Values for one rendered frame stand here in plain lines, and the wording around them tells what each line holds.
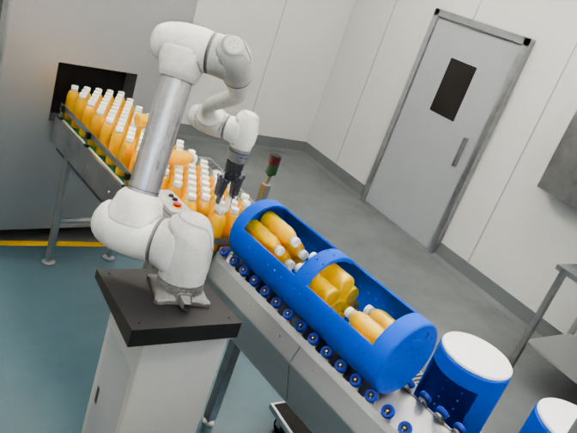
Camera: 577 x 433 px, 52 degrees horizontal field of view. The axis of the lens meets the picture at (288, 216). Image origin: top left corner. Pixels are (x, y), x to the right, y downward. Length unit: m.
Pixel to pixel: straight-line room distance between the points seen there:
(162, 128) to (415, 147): 4.76
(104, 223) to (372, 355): 0.93
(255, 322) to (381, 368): 0.62
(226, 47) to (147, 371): 1.02
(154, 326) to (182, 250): 0.24
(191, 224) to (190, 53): 0.52
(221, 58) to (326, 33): 5.73
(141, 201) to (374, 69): 5.49
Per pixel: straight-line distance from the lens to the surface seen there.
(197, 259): 1.85
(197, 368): 2.04
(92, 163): 3.32
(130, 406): 2.04
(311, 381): 2.14
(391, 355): 1.90
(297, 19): 7.27
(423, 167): 6.31
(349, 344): 1.97
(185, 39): 1.90
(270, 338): 2.27
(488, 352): 2.44
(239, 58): 1.84
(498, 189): 5.79
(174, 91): 1.90
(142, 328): 1.76
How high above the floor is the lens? 2.09
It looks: 22 degrees down
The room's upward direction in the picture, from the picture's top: 20 degrees clockwise
